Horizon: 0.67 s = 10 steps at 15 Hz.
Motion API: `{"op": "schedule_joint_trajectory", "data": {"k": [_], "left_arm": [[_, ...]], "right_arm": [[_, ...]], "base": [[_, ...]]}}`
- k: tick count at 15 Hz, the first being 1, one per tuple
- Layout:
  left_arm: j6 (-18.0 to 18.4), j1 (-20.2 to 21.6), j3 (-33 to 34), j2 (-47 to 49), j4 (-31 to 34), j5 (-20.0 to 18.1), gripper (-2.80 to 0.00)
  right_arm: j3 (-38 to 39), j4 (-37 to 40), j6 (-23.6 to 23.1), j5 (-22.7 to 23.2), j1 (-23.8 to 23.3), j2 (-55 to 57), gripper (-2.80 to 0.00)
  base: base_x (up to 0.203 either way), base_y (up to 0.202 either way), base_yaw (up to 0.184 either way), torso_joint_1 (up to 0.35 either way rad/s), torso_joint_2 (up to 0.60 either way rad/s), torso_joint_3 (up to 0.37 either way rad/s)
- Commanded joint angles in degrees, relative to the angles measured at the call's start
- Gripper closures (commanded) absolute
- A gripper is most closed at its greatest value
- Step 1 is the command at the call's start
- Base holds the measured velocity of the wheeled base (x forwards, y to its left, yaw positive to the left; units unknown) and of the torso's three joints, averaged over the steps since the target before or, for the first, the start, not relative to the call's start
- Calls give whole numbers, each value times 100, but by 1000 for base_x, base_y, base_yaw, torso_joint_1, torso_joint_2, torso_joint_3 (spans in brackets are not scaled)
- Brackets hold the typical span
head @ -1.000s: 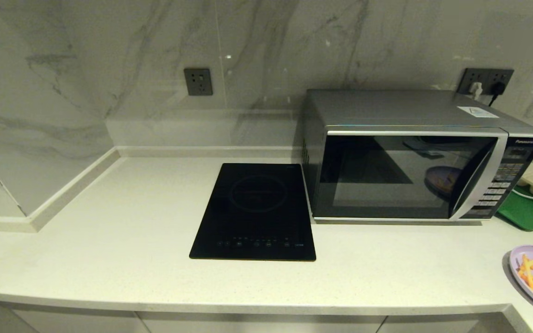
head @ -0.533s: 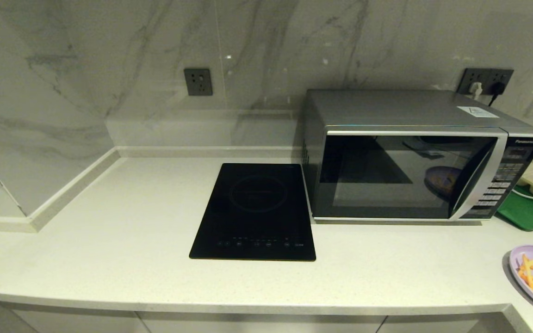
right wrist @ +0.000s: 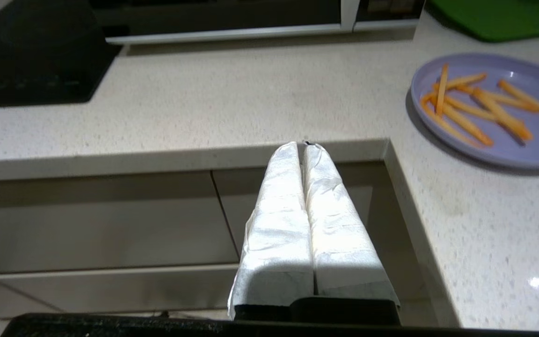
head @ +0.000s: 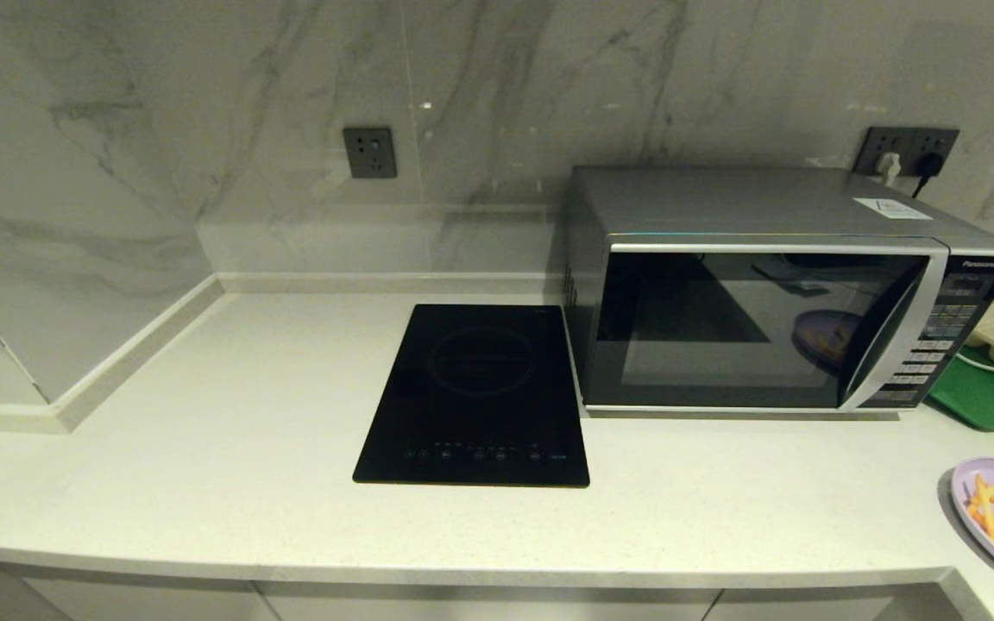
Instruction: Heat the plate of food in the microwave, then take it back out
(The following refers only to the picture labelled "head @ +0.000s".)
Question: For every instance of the silver microwave oven body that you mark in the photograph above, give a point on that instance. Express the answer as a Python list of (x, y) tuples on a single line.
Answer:
[(721, 197)]

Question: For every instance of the black induction cooktop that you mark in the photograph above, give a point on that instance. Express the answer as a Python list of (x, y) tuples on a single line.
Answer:
[(471, 388)]

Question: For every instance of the white counter cabinet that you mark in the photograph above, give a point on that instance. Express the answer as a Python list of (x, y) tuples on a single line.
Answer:
[(376, 599)]

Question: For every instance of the white power plug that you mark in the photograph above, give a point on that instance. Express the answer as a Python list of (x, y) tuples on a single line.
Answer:
[(888, 166)]

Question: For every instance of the black power plug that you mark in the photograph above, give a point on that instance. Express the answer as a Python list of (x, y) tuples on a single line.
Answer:
[(929, 164)]

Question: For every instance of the green plastic tray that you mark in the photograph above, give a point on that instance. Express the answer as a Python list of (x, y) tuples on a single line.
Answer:
[(984, 397)]

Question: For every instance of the grey single wall socket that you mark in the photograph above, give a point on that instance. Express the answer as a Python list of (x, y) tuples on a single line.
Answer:
[(369, 153)]

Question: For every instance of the grey double wall socket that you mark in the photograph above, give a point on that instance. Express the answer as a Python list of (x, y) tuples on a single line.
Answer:
[(907, 140)]

